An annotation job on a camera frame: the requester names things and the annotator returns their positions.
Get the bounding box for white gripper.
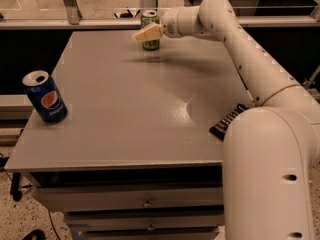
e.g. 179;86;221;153
133;7;182;43

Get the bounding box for green soda can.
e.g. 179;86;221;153
141;10;160;51

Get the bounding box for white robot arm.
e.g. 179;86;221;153
134;0;320;240

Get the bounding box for black RXBAR chocolate bar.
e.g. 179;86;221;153
209;103;248;141

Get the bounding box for blue Pepsi can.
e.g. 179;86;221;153
22;70;68;123

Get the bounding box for grey metal railing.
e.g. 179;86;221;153
0;0;320;30

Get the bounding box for grey drawer cabinet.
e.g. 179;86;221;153
4;29;254;240

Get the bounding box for top grey drawer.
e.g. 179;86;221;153
32;184;223;212

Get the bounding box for grey drawer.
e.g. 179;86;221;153
73;228;218;240
64;210;224;231
32;184;223;212

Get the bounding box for middle grey drawer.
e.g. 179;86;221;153
64;210;224;231

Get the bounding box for bottom grey drawer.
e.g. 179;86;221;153
73;228;218;240

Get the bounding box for black shoe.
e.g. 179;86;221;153
22;229;46;240

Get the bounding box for black floor cable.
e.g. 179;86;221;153
0;152;63;240

